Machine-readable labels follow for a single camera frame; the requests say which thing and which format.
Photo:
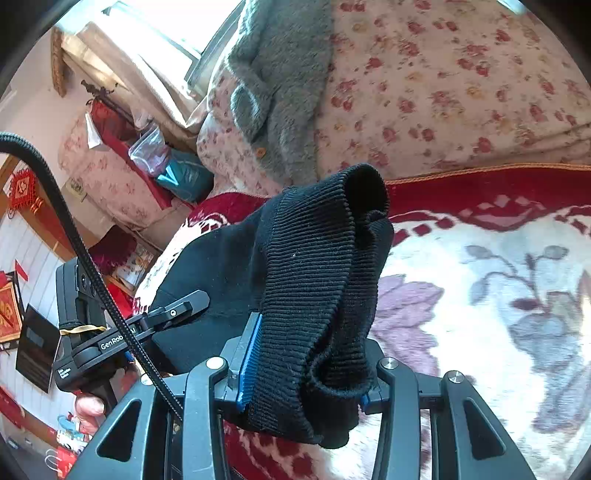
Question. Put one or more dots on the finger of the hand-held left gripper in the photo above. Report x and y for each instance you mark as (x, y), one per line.
(175, 311)

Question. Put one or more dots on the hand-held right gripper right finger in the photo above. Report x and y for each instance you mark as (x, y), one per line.
(390, 406)

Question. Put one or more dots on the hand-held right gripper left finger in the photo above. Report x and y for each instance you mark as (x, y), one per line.
(249, 369)

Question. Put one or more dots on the black pants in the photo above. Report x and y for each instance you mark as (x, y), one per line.
(300, 277)

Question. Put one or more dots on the person's left hand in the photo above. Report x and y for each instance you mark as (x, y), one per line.
(90, 408)

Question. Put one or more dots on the printed cardboard box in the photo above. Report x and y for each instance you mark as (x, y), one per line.
(136, 265)

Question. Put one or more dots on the black card tag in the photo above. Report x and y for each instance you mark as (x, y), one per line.
(34, 346)

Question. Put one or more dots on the folded floral bedding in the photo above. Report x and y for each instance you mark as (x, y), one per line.
(106, 180)

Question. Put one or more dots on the red knot ornament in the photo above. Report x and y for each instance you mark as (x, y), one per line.
(23, 187)

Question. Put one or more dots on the teal bag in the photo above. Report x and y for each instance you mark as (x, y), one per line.
(184, 175)

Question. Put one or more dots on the clear plastic bag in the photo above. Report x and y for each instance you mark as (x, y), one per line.
(150, 150)

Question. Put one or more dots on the folded red cloth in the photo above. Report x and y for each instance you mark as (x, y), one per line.
(113, 138)

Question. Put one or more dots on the red floral blanket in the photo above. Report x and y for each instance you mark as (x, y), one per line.
(461, 194)

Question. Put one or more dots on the beige curtain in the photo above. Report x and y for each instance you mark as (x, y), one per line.
(115, 60)

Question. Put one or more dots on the grey fuzzy sweater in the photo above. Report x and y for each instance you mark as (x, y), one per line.
(286, 92)

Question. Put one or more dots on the pink floral quilt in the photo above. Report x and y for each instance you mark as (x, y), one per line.
(438, 92)

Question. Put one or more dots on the red framed wall picture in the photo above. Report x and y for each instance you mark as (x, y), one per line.
(7, 314)

